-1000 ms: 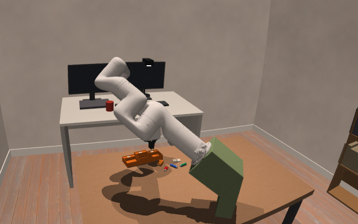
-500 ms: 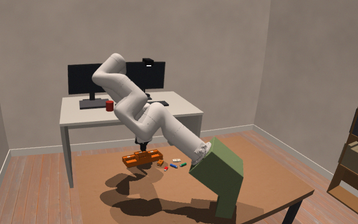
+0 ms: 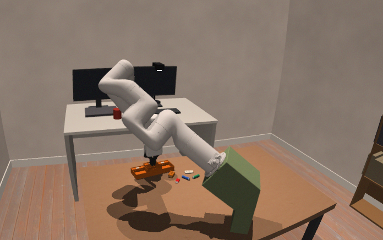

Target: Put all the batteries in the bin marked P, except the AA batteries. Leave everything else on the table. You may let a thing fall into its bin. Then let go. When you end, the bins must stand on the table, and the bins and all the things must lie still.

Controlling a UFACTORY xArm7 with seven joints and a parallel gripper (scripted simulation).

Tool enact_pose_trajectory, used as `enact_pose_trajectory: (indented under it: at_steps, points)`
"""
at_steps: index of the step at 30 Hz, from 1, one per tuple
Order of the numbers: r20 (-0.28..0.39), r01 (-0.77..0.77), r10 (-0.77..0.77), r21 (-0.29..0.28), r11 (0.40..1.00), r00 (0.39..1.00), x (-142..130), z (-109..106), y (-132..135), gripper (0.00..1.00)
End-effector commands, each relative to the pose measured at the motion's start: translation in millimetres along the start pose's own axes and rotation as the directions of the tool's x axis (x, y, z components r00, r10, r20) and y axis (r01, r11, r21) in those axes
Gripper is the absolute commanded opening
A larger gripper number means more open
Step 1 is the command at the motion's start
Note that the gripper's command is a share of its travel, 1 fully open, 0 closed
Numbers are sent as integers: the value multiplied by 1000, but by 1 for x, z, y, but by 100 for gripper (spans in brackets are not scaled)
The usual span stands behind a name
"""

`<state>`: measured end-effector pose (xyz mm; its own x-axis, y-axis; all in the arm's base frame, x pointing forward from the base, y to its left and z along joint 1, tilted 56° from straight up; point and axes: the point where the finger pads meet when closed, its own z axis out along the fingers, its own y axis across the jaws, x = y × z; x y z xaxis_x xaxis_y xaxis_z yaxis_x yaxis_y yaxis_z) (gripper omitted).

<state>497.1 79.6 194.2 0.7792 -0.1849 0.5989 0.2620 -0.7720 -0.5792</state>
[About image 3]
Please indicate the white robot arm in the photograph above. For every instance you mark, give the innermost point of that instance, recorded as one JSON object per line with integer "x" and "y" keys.
{"x": 152, "y": 129}

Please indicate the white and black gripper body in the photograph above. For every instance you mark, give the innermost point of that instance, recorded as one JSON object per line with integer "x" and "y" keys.
{"x": 150, "y": 153}

